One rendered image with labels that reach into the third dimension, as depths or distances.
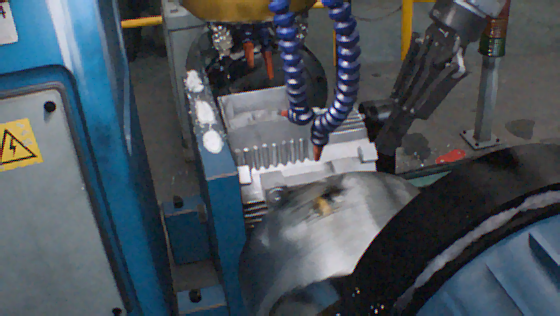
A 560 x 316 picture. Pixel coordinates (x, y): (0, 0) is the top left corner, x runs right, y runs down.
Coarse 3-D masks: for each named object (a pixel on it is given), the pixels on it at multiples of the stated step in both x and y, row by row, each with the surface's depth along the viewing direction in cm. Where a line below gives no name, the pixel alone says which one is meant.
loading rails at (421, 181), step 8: (464, 160) 103; (424, 168) 102; (432, 168) 102; (440, 168) 102; (448, 168) 103; (456, 168) 103; (400, 176) 100; (408, 176) 101; (416, 176) 102; (424, 176) 102; (432, 176) 101; (440, 176) 101; (416, 184) 100; (424, 184) 100
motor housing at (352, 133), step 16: (320, 112) 84; (352, 112) 83; (352, 128) 81; (336, 144) 81; (352, 144) 81; (320, 160) 80; (352, 160) 80; (256, 176) 78; (288, 176) 78; (304, 176) 78; (320, 176) 78; (256, 192) 78; (288, 192) 77; (256, 208) 77
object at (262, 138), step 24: (240, 96) 83; (264, 96) 84; (240, 120) 82; (264, 120) 79; (288, 120) 75; (312, 120) 76; (240, 144) 76; (264, 144) 76; (288, 144) 77; (312, 144) 78; (264, 168) 78
